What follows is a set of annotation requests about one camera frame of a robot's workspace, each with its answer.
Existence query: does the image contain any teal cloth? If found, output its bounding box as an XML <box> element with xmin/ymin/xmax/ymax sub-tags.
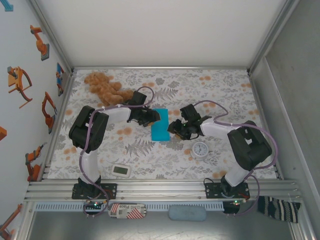
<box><xmin>150</xmin><ymin>108</ymin><xmax>171</xmax><ymax>142</ymax></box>

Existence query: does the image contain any white alarm clock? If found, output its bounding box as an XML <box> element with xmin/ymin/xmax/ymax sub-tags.
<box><xmin>191</xmin><ymin>141</ymin><xmax>213</xmax><ymax>161</ymax></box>

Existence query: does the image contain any floral tablecloth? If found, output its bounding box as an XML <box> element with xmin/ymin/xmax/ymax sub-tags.
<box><xmin>47</xmin><ymin>68</ymin><xmax>279</xmax><ymax>180</ymax></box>

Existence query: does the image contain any brown teddy bear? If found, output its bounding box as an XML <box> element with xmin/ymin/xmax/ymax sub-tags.
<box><xmin>83</xmin><ymin>71</ymin><xmax>135</xmax><ymax>107</ymax></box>

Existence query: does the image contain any white digital timer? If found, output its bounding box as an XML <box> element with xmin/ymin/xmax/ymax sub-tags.
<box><xmin>110</xmin><ymin>164</ymin><xmax>132</xmax><ymax>179</ymax></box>

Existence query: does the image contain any grey blue sponge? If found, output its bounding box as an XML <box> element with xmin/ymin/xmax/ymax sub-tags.
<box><xmin>168</xmin><ymin>204</ymin><xmax>207</xmax><ymax>222</ymax></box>

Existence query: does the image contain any red white striped package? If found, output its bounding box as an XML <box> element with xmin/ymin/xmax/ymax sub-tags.
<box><xmin>107</xmin><ymin>202</ymin><xmax>147</xmax><ymax>220</ymax></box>

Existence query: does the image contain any black white striped sock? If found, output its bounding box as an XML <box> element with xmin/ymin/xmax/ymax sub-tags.
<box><xmin>257</xmin><ymin>196</ymin><xmax>302</xmax><ymax>224</ymax></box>

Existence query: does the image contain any aluminium mounting rail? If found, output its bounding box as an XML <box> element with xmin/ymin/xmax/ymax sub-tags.
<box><xmin>23</xmin><ymin>178</ymin><xmax>305</xmax><ymax>201</ymax></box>

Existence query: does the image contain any aluminium enclosure frame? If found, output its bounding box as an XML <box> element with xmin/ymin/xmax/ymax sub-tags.
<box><xmin>14</xmin><ymin>0</ymin><xmax>313</xmax><ymax>240</ymax></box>

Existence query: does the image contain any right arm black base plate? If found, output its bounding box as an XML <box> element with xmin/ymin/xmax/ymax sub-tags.
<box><xmin>204</xmin><ymin>182</ymin><xmax>251</xmax><ymax>200</ymax></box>

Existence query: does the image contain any white slotted cable duct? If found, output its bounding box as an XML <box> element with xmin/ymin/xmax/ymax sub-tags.
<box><xmin>33</xmin><ymin>202</ymin><xmax>225</xmax><ymax>211</ymax></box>

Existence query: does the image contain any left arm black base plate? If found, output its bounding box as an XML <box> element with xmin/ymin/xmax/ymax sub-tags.
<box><xmin>71</xmin><ymin>183</ymin><xmax>118</xmax><ymax>200</ymax></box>

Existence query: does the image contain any blue orange wall decal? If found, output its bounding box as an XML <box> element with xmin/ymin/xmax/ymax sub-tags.
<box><xmin>56</xmin><ymin>62</ymin><xmax>67</xmax><ymax>97</ymax></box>

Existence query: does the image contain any orange claw wall decal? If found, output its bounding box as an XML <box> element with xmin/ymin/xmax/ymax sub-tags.
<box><xmin>6</xmin><ymin>66</ymin><xmax>33</xmax><ymax>109</ymax></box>

